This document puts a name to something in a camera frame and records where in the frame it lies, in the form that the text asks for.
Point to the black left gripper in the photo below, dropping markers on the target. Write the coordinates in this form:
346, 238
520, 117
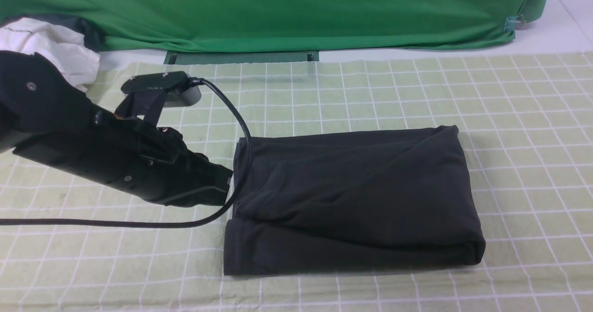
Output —
163, 169

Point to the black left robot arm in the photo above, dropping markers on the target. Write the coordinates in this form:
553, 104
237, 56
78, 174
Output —
46, 120

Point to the white crumpled garment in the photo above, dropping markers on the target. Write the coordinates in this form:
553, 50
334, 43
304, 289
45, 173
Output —
64, 47

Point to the green backdrop cloth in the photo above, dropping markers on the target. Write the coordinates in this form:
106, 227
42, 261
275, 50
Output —
233, 26

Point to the green checkered table mat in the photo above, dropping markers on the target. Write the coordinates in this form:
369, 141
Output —
526, 128

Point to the teal binder clip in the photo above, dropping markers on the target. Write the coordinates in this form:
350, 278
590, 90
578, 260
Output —
514, 22

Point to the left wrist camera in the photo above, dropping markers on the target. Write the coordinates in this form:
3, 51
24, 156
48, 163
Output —
147, 95

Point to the green metal base bracket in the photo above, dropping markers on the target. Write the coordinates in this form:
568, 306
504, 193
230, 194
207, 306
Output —
184, 58

